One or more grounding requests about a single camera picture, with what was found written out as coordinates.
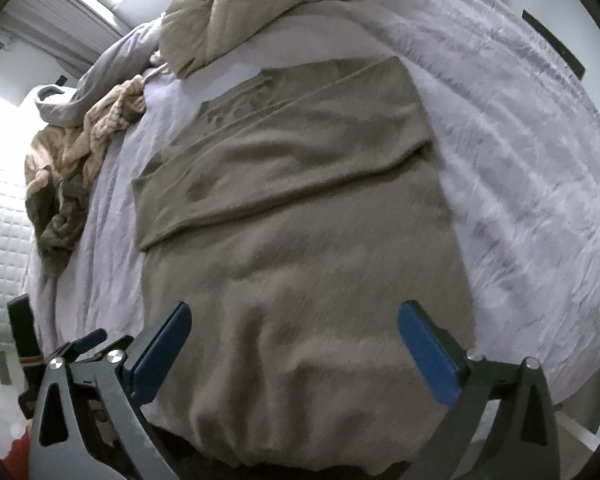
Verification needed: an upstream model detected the olive brown fleece garment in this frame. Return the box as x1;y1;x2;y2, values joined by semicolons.
133;58;475;474

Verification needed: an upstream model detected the lavender bed sheet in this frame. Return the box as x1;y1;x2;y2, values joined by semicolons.
27;0;600;402

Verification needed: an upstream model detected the white quilted mattress side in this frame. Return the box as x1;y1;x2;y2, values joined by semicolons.
0;171;32;346

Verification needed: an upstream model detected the grey lavender blanket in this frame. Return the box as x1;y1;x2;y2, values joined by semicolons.
35;18;161;128

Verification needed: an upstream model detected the tan striped clothes pile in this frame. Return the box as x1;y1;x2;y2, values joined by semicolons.
24;75;146;275

